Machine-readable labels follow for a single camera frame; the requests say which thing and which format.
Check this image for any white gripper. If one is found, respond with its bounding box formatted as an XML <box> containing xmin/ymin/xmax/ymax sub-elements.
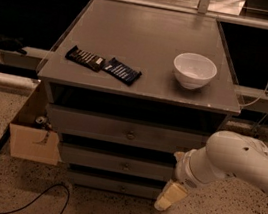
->
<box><xmin>154</xmin><ymin>148</ymin><xmax>218</xmax><ymax>211</ymax></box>

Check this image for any grey drawer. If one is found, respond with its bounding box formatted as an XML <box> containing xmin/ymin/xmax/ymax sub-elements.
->
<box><xmin>58</xmin><ymin>143</ymin><xmax>175</xmax><ymax>181</ymax></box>
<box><xmin>68</xmin><ymin>171</ymin><xmax>161</xmax><ymax>199</ymax></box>
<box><xmin>46</xmin><ymin>104</ymin><xmax>208</xmax><ymax>153</ymax></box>

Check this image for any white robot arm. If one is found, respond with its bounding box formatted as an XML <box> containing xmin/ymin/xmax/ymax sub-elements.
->
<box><xmin>154</xmin><ymin>130</ymin><xmax>268</xmax><ymax>211</ymax></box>

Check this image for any grey bottom drawer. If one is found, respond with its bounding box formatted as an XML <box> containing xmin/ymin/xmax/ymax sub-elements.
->
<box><xmin>68</xmin><ymin>171</ymin><xmax>161</xmax><ymax>199</ymax></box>

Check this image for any grey drawer cabinet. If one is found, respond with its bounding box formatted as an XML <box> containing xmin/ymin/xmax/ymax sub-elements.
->
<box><xmin>39</xmin><ymin>0</ymin><xmax>240</xmax><ymax>189</ymax></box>

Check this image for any grey top drawer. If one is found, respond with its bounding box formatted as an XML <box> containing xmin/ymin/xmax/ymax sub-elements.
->
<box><xmin>46</xmin><ymin>104</ymin><xmax>208</xmax><ymax>153</ymax></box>

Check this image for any white bowl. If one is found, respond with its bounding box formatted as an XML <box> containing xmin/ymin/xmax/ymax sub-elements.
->
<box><xmin>173</xmin><ymin>52</ymin><xmax>218</xmax><ymax>90</ymax></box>

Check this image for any blue snack bar wrapper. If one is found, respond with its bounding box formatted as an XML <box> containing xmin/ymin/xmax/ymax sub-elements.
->
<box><xmin>103</xmin><ymin>57</ymin><xmax>141</xmax><ymax>86</ymax></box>

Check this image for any cardboard box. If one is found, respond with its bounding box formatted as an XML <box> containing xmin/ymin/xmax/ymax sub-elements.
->
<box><xmin>9</xmin><ymin>83</ymin><xmax>60</xmax><ymax>165</ymax></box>

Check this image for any metal can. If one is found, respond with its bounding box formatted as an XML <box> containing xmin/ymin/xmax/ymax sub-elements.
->
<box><xmin>35</xmin><ymin>116</ymin><xmax>48</xmax><ymax>126</ymax></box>

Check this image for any brown snack bar wrapper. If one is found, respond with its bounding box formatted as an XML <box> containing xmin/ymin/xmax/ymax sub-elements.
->
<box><xmin>65</xmin><ymin>45</ymin><xmax>105</xmax><ymax>72</ymax></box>

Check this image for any black object on ledge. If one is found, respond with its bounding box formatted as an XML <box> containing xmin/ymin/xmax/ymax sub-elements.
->
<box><xmin>0</xmin><ymin>34</ymin><xmax>27</xmax><ymax>54</ymax></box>

